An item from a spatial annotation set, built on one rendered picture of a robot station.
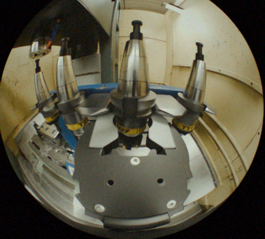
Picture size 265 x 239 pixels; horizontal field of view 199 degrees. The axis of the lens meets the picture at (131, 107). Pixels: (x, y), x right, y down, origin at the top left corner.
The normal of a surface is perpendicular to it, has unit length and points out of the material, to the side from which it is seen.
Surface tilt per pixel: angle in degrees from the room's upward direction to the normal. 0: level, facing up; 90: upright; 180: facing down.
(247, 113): 90
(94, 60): 90
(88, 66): 90
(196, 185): 24
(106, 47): 90
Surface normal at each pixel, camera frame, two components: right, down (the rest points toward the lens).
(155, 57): 0.01, 0.48
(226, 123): -1.00, -0.01
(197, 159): -0.39, -0.80
